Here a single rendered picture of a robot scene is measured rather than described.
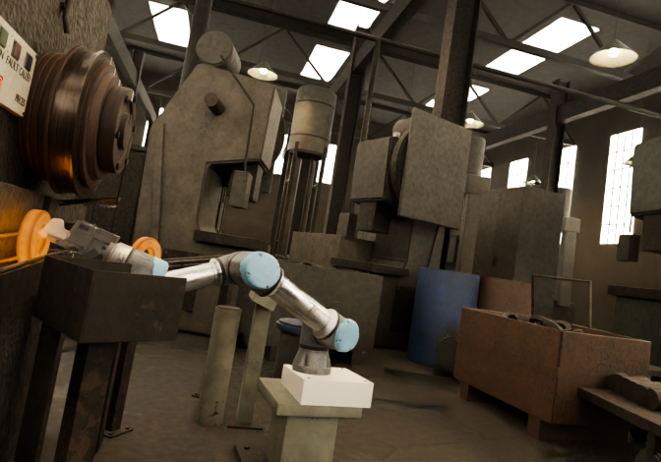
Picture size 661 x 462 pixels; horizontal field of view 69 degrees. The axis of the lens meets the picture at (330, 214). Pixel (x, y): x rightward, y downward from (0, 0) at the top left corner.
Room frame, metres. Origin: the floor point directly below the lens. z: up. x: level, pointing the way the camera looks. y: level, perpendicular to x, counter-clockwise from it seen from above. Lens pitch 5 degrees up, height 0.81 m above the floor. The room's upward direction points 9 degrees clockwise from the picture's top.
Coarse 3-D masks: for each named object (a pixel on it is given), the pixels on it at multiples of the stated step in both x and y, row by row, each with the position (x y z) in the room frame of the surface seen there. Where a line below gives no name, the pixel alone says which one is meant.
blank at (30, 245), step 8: (32, 216) 1.27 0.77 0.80; (40, 216) 1.29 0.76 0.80; (48, 216) 1.35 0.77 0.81; (24, 224) 1.25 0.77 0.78; (32, 224) 1.25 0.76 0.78; (40, 224) 1.30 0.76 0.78; (24, 232) 1.24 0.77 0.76; (32, 232) 1.25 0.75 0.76; (24, 240) 1.24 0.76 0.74; (32, 240) 1.26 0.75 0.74; (40, 240) 1.35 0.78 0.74; (24, 248) 1.25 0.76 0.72; (32, 248) 1.27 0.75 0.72; (40, 248) 1.34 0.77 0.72; (48, 248) 1.39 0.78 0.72; (24, 256) 1.26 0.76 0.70; (32, 256) 1.28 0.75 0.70
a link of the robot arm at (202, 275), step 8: (224, 256) 1.65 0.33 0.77; (232, 256) 1.62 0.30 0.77; (200, 264) 1.61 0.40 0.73; (208, 264) 1.61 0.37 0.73; (216, 264) 1.61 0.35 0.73; (224, 264) 1.62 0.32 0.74; (168, 272) 1.54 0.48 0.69; (176, 272) 1.55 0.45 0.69; (184, 272) 1.55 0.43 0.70; (192, 272) 1.57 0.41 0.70; (200, 272) 1.58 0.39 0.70; (208, 272) 1.59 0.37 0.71; (216, 272) 1.61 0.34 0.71; (224, 272) 1.61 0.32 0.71; (192, 280) 1.56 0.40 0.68; (200, 280) 1.58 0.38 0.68; (208, 280) 1.59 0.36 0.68; (216, 280) 1.62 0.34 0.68; (224, 280) 1.62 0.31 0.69; (192, 288) 1.58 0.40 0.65
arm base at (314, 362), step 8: (304, 352) 1.86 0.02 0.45; (312, 352) 1.85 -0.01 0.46; (320, 352) 1.85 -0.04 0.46; (328, 352) 1.88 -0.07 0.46; (296, 360) 1.87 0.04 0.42; (304, 360) 1.85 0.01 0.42; (312, 360) 1.84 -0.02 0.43; (320, 360) 1.84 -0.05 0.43; (328, 360) 1.88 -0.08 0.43; (296, 368) 1.85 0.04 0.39; (304, 368) 1.83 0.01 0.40; (312, 368) 1.83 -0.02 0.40; (320, 368) 1.83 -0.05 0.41; (328, 368) 1.86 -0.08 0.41
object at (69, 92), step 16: (80, 64) 1.34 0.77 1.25; (96, 64) 1.39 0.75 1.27; (112, 64) 1.55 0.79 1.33; (64, 80) 1.31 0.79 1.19; (80, 80) 1.32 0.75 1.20; (64, 96) 1.30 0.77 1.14; (80, 96) 1.30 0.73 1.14; (64, 112) 1.30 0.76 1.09; (80, 112) 1.33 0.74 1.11; (64, 128) 1.31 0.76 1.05; (48, 144) 1.32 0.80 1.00; (64, 144) 1.33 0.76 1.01; (64, 160) 1.36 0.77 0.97; (64, 176) 1.40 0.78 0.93; (80, 192) 1.49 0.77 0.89
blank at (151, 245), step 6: (138, 240) 1.98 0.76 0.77; (144, 240) 1.98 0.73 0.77; (150, 240) 2.01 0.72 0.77; (132, 246) 1.96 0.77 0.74; (138, 246) 1.96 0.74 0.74; (144, 246) 1.98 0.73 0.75; (150, 246) 2.02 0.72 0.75; (156, 246) 2.05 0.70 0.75; (150, 252) 2.05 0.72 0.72; (156, 252) 2.06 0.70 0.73
